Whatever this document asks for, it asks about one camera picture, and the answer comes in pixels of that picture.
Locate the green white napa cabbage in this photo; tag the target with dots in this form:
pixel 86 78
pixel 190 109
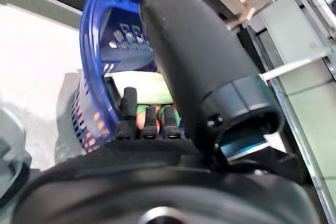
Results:
pixel 141 87

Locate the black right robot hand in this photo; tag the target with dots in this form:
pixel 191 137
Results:
pixel 183 182

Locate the glass wall display cabinet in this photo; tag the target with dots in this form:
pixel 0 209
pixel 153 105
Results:
pixel 309 129

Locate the blue plastic shopping basket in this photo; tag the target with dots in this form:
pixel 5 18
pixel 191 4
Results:
pixel 90 58

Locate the orange round vegetable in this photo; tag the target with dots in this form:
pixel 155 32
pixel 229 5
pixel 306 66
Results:
pixel 140 123

